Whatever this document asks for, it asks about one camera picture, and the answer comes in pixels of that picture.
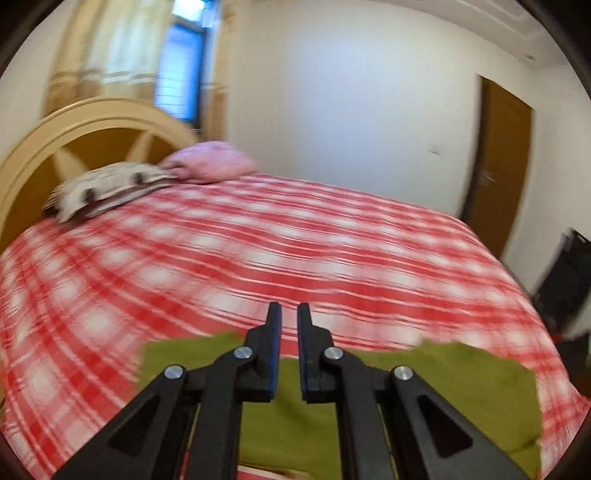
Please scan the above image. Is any green knitted sweater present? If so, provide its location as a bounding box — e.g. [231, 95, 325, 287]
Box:
[135, 332, 542, 479]

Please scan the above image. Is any red white plaid bedspread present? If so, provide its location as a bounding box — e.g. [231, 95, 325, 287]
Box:
[1, 175, 590, 479]

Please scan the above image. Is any black folded stroller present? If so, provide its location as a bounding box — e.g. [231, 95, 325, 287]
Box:
[531, 229, 590, 333]

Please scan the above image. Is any white brown patterned pillow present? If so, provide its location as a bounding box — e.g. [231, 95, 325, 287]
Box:
[43, 162, 177, 223]

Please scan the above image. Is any pink pillow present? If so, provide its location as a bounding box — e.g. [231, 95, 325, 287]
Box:
[158, 141, 256, 184]

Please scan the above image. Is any brown wooden door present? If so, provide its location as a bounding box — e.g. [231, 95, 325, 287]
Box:
[460, 78, 534, 258]

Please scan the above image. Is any right beige curtain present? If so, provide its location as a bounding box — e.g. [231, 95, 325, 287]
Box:
[200, 1, 243, 140]

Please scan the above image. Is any beige curtain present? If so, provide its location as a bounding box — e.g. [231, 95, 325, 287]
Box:
[200, 1, 243, 140]
[43, 0, 173, 116]

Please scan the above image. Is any cream wooden headboard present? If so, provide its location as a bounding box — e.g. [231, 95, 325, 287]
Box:
[1, 97, 199, 250]

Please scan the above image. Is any left beige curtain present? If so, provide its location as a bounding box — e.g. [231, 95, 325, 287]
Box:
[43, 0, 173, 116]

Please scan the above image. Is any silver door handle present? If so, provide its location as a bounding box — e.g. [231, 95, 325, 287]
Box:
[479, 170, 496, 187]

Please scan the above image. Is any window with dark frame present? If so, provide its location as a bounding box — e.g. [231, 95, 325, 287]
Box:
[154, 1, 218, 130]

